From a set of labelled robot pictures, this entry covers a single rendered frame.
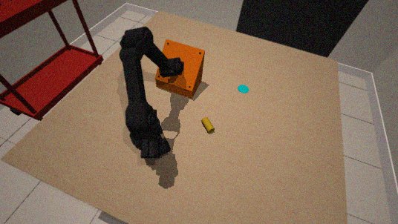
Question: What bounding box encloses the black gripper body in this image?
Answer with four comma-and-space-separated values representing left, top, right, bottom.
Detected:
158, 126, 171, 156

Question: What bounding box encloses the yellow cylinder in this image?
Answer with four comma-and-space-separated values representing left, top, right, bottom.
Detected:
201, 117, 215, 133

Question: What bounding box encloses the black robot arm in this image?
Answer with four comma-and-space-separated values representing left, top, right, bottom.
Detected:
120, 27, 184, 159

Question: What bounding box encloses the cyan circle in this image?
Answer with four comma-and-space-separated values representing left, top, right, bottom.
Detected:
238, 85, 249, 93

